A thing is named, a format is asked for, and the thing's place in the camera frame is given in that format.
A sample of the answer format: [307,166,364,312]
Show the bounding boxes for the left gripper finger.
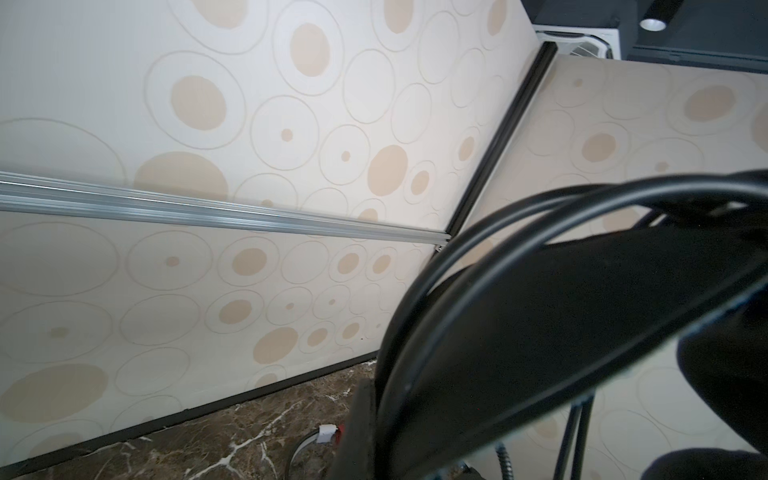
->
[326,379,377,480]

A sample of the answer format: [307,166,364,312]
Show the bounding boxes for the white headphones with red cable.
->
[283,424,345,480]

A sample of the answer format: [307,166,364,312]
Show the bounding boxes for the black blue headphones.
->
[367,171,767,479]

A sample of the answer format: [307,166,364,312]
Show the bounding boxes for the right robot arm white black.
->
[455,442,515,480]

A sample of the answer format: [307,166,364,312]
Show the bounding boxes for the white ceiling air vent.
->
[533,24,622,60]

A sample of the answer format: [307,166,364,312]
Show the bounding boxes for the horizontal aluminium rail back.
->
[1,172,450,245]

